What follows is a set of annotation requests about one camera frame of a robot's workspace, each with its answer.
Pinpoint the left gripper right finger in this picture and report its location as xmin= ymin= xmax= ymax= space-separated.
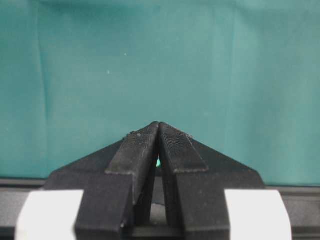
xmin=158 ymin=122 xmax=265 ymax=232

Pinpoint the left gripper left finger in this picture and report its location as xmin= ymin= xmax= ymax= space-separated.
xmin=46 ymin=121 xmax=159 ymax=232

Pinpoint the green table cloth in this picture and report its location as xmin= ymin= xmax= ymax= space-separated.
xmin=0 ymin=0 xmax=320 ymax=186

